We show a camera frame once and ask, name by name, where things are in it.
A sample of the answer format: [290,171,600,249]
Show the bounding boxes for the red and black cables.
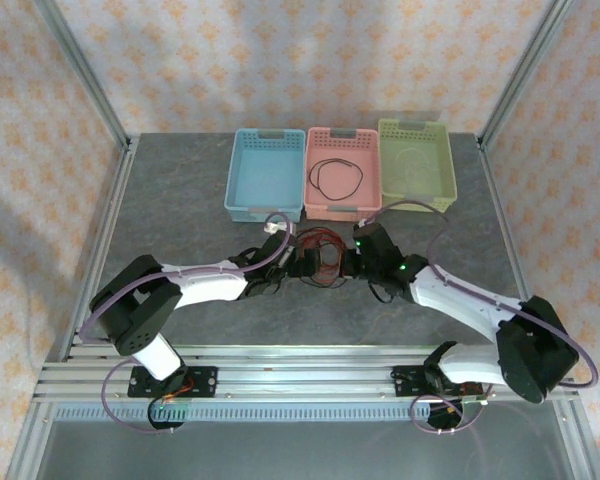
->
[299,269,349,290]

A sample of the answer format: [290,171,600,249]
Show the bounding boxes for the thin red cable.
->
[294,227,354,286]

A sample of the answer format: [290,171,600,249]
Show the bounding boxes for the pink plastic basket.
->
[303,127,384,222]

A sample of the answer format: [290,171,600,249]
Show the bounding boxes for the green plastic basket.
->
[377,118,459,214]

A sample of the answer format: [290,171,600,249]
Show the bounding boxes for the blue plastic basket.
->
[223,128,306,224]

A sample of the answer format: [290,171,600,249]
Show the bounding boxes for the thin black cable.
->
[307,158,366,201]

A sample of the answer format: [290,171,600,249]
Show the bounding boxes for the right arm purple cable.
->
[362,199,600,436]

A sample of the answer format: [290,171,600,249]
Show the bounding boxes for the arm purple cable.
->
[362,199,600,436]
[78,212,297,435]

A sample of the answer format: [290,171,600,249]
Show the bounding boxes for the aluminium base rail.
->
[32,343,580,404]

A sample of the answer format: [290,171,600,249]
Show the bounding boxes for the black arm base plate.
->
[127,364,219,399]
[391,364,484,399]

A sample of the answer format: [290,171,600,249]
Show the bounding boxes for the aluminium table side rail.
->
[57,137,141,361]
[477,142,554,361]

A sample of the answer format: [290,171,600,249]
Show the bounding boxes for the grey slotted cable duct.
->
[53,402,434,422]

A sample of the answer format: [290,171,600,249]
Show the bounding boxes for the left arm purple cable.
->
[78,212,297,435]

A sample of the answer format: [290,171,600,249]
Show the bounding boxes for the aluminium frame post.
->
[32,0,134,151]
[477,0,576,149]

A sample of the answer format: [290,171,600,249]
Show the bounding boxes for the aluminium lower frame bar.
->
[7,402,56,480]
[552,399,600,480]

